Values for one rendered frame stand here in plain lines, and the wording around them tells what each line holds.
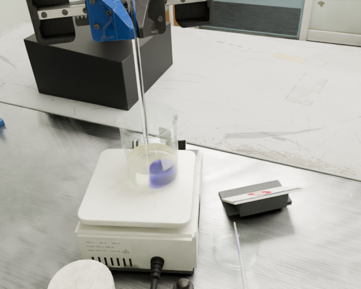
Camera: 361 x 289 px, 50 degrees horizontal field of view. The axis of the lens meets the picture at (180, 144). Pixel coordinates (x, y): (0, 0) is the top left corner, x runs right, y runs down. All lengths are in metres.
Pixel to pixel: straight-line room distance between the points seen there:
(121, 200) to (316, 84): 0.52
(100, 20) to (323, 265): 0.36
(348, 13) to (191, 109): 2.72
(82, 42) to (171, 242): 0.46
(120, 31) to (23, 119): 0.44
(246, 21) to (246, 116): 2.80
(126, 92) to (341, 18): 2.79
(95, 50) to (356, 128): 0.47
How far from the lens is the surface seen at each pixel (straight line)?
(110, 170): 0.47
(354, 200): 0.58
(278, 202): 0.52
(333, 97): 0.80
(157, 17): 0.41
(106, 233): 0.43
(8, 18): 2.38
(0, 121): 0.77
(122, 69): 0.69
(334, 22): 3.39
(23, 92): 0.87
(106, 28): 0.41
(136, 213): 0.41
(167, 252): 0.43
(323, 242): 0.52
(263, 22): 3.46
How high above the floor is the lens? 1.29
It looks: 37 degrees down
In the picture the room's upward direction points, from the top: 3 degrees counter-clockwise
